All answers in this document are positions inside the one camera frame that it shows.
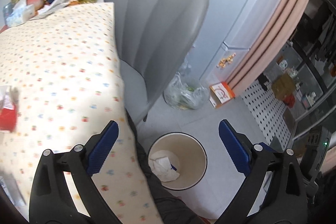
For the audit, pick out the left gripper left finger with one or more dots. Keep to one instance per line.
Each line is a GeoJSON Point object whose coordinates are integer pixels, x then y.
{"type": "Point", "coordinates": [50, 199]}

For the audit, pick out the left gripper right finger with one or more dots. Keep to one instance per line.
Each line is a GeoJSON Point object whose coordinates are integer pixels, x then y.
{"type": "Point", "coordinates": [285, 200]}

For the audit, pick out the white paper wrapper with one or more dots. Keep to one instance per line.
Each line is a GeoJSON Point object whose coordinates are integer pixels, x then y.
{"type": "Point", "coordinates": [165, 165]}

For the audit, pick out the beige trash bin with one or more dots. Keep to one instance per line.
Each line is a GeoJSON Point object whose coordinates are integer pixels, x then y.
{"type": "Point", "coordinates": [179, 161]}

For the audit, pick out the white pegboard cart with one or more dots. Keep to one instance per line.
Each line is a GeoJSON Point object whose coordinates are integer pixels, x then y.
{"type": "Point", "coordinates": [267, 112]}

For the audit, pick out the red small box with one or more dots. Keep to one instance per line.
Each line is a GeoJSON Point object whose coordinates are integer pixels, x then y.
{"type": "Point", "coordinates": [9, 108]}

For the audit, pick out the orange white box on floor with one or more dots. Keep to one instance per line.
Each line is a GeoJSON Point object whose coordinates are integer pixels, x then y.
{"type": "Point", "coordinates": [220, 94]}

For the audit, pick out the clear plastic bag on floor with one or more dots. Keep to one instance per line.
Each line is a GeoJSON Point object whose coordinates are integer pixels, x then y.
{"type": "Point", "coordinates": [184, 92]}

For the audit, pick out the blue white tissue box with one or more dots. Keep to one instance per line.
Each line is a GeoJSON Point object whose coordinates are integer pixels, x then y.
{"type": "Point", "coordinates": [22, 12]}

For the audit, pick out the paper receipt on table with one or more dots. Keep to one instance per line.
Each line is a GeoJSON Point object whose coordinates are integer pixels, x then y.
{"type": "Point", "coordinates": [53, 7]}

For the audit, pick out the grey chair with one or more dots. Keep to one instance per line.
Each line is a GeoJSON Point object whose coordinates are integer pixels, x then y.
{"type": "Point", "coordinates": [152, 39]}

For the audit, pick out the white refrigerator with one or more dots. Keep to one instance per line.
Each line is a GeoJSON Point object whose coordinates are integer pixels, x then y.
{"type": "Point", "coordinates": [230, 29]}

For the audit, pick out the pink curtain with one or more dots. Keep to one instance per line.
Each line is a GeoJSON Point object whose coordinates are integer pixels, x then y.
{"type": "Point", "coordinates": [275, 34]}

